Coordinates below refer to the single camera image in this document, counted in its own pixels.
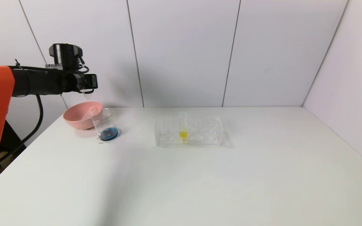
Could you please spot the dark office chair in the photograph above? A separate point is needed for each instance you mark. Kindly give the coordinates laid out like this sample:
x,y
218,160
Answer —
x,y
8,144

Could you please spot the test tube with yellow pigment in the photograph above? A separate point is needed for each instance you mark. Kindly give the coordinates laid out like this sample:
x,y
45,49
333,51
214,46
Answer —
x,y
183,134

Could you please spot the clear glass beaker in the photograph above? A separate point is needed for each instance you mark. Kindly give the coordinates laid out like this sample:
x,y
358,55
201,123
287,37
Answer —
x,y
108,133

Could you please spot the test tube with red pigment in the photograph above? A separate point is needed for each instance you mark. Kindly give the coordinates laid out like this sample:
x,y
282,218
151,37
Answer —
x,y
93,111

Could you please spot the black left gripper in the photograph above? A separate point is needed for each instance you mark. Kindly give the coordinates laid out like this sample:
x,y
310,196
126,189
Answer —
x,y
93,81

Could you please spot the test tube with blue pigment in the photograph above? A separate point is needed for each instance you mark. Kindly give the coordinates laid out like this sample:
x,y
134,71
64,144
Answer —
x,y
88,94

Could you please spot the clear acrylic test tube rack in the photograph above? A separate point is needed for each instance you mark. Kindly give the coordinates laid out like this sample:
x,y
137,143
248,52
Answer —
x,y
200,131

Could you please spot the pink plastic bowl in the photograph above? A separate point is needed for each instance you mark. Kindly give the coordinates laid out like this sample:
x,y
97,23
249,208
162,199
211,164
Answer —
x,y
79,117

